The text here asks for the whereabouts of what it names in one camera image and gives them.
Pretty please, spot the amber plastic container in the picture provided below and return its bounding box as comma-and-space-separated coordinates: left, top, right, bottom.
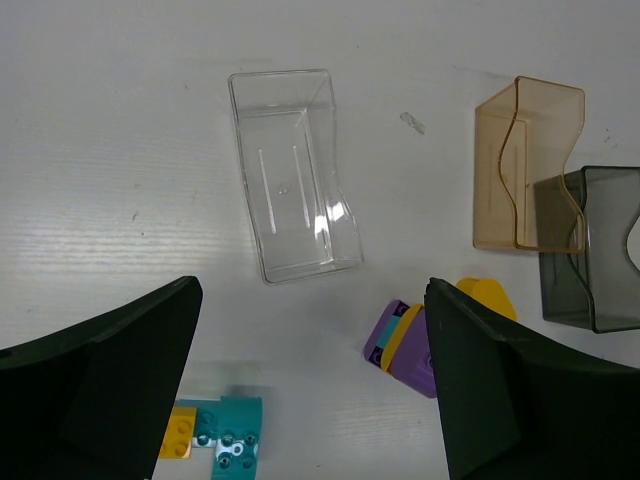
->
473, 76, 586, 254

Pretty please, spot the flat teal lego brick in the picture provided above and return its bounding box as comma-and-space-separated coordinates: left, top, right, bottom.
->
176, 399, 220, 448

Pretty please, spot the small teal lego plate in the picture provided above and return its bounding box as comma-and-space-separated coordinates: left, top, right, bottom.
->
376, 315, 401, 350

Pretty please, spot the clear plastic container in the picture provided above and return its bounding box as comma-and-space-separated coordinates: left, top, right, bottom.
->
228, 69, 364, 284

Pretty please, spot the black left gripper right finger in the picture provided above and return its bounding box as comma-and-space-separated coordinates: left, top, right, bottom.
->
425, 278, 639, 479

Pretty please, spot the yellow square lego brick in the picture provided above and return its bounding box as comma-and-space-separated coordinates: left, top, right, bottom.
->
158, 406, 197, 460

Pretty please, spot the dark grey plastic container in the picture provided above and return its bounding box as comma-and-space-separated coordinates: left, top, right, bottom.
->
539, 165, 639, 333

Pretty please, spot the purple lego brick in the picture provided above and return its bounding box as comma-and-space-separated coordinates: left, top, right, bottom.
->
363, 300, 437, 398

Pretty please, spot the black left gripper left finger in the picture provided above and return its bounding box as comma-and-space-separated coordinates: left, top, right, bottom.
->
1, 276, 203, 479

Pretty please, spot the yellow lego piece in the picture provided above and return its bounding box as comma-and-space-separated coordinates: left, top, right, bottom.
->
384, 277, 518, 372

